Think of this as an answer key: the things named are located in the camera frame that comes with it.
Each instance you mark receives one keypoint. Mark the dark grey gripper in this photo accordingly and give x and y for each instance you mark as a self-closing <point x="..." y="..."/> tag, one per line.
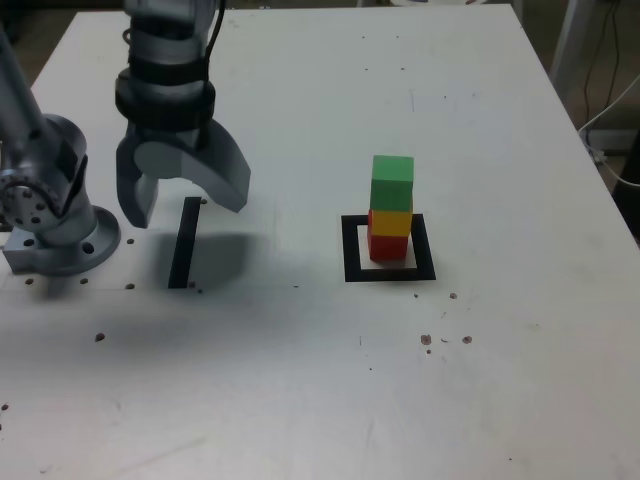
<point x="170" y="137"/>

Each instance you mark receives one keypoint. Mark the green cube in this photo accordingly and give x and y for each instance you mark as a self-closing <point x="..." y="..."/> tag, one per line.
<point x="392" y="185"/>

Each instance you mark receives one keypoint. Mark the yellow cube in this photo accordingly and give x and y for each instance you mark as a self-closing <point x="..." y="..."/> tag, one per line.
<point x="392" y="223"/>

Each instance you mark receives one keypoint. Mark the red cube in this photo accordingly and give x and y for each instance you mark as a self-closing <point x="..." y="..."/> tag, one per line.
<point x="387" y="248"/>

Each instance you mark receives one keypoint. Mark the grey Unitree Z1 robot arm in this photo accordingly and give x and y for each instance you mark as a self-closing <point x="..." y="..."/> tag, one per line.
<point x="55" y="145"/>

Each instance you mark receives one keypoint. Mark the black tape square outline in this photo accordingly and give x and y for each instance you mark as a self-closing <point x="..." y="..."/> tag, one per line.
<point x="350" y="250"/>

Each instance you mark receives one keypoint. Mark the black tape strip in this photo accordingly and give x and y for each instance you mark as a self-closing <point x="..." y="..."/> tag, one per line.
<point x="184" y="240"/>

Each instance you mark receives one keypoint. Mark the white frame post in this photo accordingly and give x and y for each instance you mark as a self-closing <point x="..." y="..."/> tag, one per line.
<point x="565" y="40"/>

